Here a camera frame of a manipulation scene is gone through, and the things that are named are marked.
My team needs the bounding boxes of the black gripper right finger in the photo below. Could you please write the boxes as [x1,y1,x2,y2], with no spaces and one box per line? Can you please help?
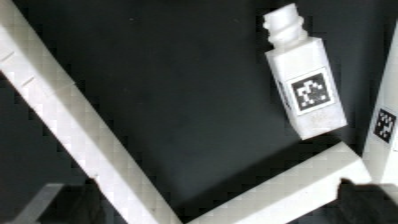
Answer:
[335,178,398,224]

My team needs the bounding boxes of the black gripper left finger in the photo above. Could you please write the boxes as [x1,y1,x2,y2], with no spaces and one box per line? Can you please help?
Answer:
[9,178,100,224]

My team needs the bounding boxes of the white chair leg with screw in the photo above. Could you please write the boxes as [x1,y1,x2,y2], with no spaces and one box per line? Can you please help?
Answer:
[264,4,347,140]

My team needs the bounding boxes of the white U-shaped boundary frame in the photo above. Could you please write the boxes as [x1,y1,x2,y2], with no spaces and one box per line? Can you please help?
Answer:
[0,0,372,224]

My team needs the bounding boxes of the long white chair back post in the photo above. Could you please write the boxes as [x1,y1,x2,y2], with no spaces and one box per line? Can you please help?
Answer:
[363,21,398,185]

